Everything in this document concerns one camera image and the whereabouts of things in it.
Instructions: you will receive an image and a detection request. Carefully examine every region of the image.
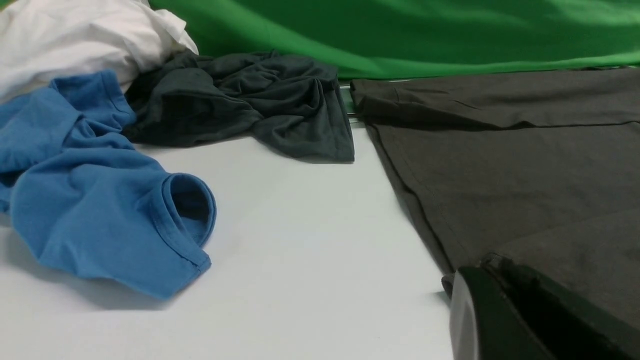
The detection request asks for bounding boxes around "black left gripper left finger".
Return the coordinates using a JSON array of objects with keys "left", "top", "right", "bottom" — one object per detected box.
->
[{"left": 449, "top": 267, "right": 554, "bottom": 360}]

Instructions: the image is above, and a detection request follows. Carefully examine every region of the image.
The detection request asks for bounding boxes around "blue t-shirt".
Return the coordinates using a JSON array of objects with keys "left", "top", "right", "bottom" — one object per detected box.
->
[{"left": 0, "top": 70, "right": 217, "bottom": 300}]

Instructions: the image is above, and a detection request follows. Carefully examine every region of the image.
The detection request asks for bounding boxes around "dark teal crumpled shirt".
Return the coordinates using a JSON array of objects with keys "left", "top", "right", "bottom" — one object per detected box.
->
[{"left": 123, "top": 50, "right": 355, "bottom": 163}]

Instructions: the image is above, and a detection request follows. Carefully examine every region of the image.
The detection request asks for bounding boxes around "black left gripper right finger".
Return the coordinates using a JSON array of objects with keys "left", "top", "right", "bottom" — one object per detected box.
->
[{"left": 482, "top": 254, "right": 639, "bottom": 360}]

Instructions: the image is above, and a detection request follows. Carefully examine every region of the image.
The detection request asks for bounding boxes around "green backdrop cloth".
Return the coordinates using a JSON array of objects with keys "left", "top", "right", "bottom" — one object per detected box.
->
[{"left": 150, "top": 0, "right": 640, "bottom": 79}]

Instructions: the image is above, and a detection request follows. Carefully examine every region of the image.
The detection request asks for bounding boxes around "gray long sleeve shirt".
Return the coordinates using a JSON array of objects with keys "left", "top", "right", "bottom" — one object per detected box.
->
[{"left": 350, "top": 68, "right": 640, "bottom": 328}]

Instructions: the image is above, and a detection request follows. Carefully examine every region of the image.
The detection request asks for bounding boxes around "white crumpled shirt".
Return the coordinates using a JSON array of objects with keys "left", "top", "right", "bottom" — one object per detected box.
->
[{"left": 0, "top": 0, "right": 199, "bottom": 102}]

